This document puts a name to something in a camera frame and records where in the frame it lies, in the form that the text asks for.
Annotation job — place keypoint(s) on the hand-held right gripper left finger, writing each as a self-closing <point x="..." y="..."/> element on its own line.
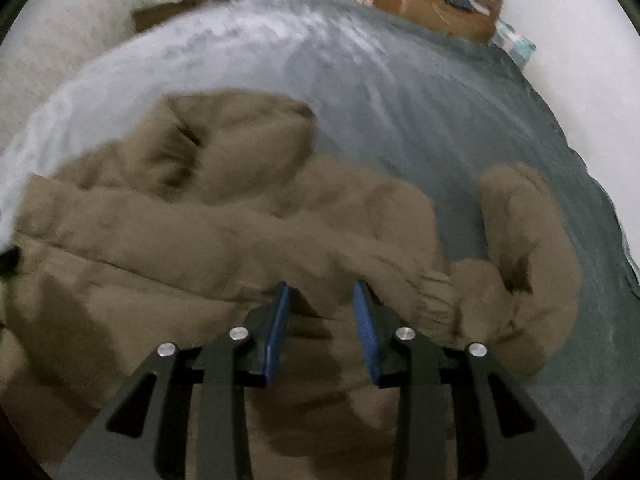
<point x="276" y="332"/>

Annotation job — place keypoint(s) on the wooden nightstand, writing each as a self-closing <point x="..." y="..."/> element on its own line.
<point x="170" y="7"/>

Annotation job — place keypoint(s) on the brown puffer jacket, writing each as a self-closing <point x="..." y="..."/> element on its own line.
<point x="165" y="240"/>

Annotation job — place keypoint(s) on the grey bed blanket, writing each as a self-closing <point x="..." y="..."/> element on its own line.
<point x="400" y="110"/>

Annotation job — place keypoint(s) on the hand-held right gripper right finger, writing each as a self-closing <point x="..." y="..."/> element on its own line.
<point x="367" y="332"/>

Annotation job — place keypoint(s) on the checked pillow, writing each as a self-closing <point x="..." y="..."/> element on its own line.
<point x="515" y="42"/>

